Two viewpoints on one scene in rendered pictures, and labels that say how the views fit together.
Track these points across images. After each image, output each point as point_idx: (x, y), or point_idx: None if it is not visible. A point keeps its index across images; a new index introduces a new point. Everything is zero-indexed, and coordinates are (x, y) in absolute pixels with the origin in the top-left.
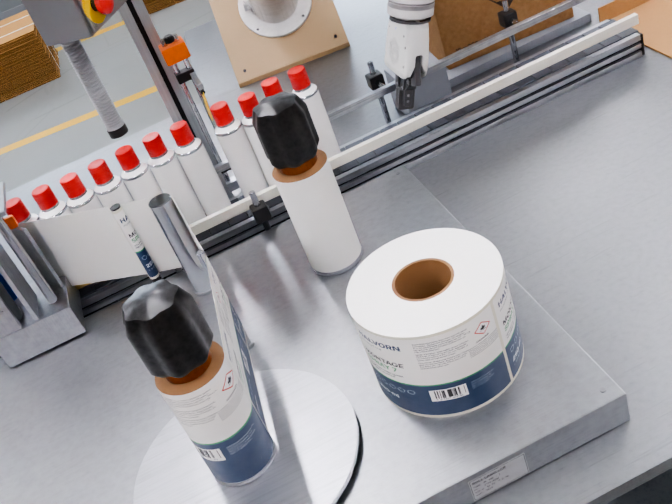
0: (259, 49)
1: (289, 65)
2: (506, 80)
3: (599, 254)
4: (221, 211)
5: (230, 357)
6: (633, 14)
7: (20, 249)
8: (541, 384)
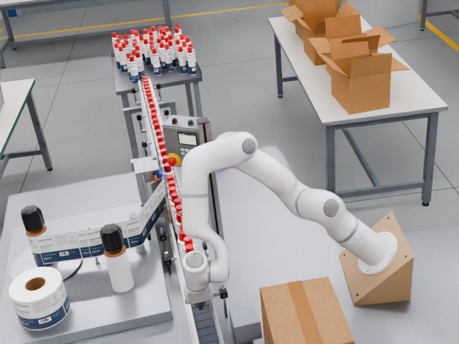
0: (354, 256)
1: (345, 276)
2: None
3: None
4: (175, 248)
5: (40, 241)
6: None
7: (143, 185)
8: (14, 331)
